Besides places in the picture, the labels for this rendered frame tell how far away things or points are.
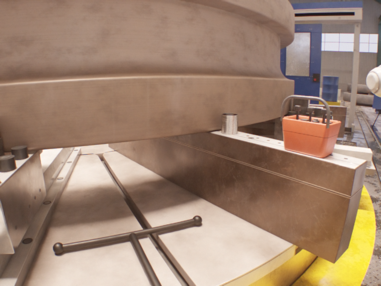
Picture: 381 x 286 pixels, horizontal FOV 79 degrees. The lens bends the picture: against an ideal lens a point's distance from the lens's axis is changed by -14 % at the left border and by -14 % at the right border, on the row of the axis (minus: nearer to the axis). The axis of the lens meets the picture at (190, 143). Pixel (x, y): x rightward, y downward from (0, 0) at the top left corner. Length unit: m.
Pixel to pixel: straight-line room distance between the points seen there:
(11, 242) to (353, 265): 1.59
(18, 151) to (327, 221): 1.16
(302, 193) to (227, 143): 0.42
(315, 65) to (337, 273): 5.18
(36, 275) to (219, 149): 0.94
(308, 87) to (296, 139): 5.26
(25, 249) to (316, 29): 6.18
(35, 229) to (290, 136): 1.10
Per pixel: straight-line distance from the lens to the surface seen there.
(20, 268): 1.04
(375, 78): 1.01
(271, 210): 1.16
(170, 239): 1.14
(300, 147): 1.02
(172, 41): 1.36
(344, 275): 1.58
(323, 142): 0.97
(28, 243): 1.15
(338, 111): 3.40
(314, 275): 1.52
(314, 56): 6.27
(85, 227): 1.28
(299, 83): 6.28
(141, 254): 1.01
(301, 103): 2.18
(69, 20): 1.26
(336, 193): 0.98
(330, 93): 9.86
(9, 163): 0.97
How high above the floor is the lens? 0.95
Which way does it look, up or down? 14 degrees down
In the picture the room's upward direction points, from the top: straight up
